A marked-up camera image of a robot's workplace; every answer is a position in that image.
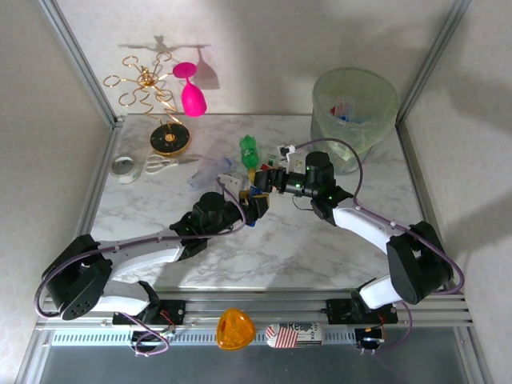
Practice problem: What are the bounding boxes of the gold wire glass rack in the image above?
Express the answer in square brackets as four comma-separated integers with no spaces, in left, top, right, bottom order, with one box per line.
[102,54,193,157]

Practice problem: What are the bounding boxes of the small green plastic bottle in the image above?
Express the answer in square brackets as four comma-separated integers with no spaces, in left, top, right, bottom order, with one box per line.
[238,134,261,170]

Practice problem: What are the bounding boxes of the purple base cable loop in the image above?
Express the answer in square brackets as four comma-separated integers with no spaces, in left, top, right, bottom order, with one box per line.
[355,299,414,356]
[119,311,174,358]

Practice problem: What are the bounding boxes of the pink wine glass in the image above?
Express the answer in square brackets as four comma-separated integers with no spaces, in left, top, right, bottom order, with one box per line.
[172,62,209,118]

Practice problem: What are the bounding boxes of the thin aluminium frame rail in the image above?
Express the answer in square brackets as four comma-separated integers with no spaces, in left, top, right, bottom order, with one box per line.
[119,112,315,118]

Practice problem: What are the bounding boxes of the aluminium frame post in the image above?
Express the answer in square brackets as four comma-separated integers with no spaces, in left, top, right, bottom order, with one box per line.
[38,0,125,128]
[394,0,475,127]
[458,326,495,384]
[15,328,53,384]

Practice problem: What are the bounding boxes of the wide aluminium base rail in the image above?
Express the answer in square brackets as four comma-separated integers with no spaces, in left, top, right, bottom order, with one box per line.
[34,288,477,330]

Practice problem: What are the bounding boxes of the round translucent waste bin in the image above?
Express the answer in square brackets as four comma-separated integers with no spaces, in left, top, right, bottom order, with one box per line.
[310,66,401,176]

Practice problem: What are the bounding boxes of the clear tape roll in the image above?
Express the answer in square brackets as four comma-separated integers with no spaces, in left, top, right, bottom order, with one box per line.
[110,154,142,184]

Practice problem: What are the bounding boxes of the orange triangular plastic object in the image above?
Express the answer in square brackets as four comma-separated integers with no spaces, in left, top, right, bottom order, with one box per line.
[215,306,257,352]

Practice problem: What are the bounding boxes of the clear bluish plastic bottle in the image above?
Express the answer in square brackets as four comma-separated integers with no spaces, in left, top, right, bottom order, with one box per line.
[186,155,236,191]

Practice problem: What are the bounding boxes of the can with flag print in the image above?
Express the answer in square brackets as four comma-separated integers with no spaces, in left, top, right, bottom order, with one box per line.
[266,321,325,349]

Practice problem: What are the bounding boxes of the white handled scissors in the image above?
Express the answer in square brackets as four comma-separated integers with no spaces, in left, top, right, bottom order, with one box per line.
[143,154,201,177]

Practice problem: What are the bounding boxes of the grey metal panel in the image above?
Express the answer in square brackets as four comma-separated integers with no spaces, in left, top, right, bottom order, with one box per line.
[38,344,471,384]

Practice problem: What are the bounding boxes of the slotted grey cable duct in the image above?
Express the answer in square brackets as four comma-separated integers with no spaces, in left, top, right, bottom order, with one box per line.
[50,328,361,348]

